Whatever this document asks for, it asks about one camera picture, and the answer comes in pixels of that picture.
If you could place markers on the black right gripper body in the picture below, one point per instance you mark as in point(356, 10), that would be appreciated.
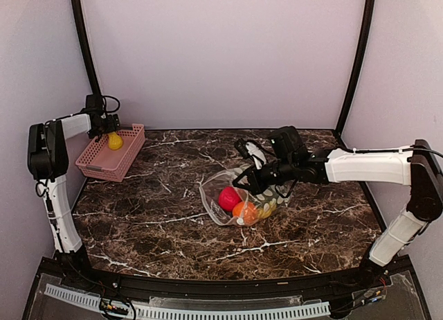
point(264, 181)

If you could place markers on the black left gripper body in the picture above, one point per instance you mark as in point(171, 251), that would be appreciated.
point(106, 127)

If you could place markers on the yellow fake lemon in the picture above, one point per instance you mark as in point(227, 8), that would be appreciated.
point(115, 141)

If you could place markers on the orange fake orange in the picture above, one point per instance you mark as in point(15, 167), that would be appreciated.
point(247, 211)

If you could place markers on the red fake apple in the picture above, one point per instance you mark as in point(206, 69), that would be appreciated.
point(228, 199)

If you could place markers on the yellow fake banana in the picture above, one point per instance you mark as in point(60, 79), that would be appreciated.
point(266, 211)

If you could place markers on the clear polka dot zip bag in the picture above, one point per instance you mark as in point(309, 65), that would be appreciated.
point(211, 188)

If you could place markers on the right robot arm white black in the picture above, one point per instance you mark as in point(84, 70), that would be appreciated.
point(414, 166)

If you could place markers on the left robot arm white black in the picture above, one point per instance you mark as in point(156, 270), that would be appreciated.
point(48, 162)

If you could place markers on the pink perforated plastic basket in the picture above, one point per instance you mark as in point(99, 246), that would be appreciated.
point(100, 162)

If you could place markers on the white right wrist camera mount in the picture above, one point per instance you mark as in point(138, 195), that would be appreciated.
point(257, 155)

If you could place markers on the left black frame post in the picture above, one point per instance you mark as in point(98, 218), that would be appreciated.
point(88, 46)

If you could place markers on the black frame post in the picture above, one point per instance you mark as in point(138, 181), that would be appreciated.
point(88, 46)
point(356, 67)

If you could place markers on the white slotted cable duct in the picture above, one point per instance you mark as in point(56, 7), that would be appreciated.
point(169, 308)

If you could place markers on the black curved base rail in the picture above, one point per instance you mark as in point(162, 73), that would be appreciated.
point(140, 288)

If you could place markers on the right black frame post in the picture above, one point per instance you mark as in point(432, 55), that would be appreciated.
point(356, 67)

